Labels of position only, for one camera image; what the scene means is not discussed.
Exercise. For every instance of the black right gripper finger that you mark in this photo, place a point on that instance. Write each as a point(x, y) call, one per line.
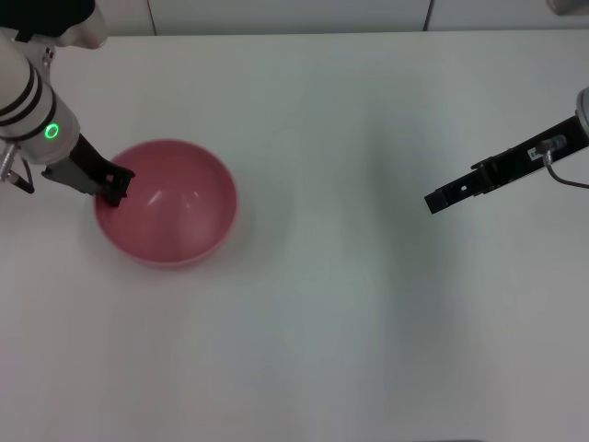
point(451, 191)

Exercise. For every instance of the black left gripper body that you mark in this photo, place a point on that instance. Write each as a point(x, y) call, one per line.
point(92, 161)

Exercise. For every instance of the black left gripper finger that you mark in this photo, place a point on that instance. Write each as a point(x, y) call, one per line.
point(118, 186)

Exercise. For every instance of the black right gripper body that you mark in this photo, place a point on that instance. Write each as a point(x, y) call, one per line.
point(520, 159)

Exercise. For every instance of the pink plastic bowl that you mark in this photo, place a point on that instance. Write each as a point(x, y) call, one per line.
point(184, 221)

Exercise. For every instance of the black sleeved person's forearm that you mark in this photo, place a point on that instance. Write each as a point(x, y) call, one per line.
point(41, 16)

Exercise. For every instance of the person's bare hand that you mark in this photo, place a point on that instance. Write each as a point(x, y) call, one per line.
point(87, 33)

